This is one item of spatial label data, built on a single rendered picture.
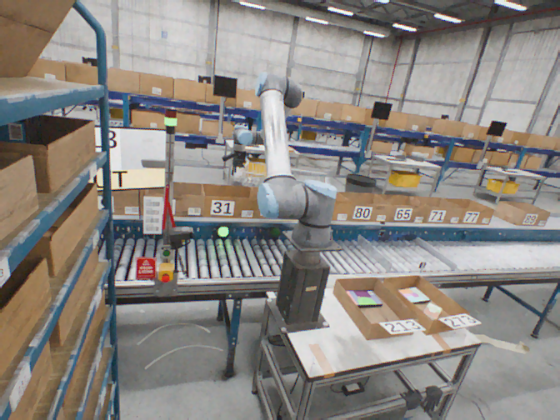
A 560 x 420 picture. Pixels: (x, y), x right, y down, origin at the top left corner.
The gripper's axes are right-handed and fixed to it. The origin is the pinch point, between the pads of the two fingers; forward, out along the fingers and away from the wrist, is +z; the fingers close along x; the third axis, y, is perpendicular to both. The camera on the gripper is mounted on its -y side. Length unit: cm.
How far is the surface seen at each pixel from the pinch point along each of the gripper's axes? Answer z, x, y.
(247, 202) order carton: 15.6, -8.0, 11.5
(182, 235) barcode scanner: 11, -74, -35
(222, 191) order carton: 18.1, 20.9, -3.7
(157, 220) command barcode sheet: 6, -68, -47
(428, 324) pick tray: 35, -122, 86
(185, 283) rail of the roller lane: 44, -68, -32
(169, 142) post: -33, -67, -43
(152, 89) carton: -30, 444, -87
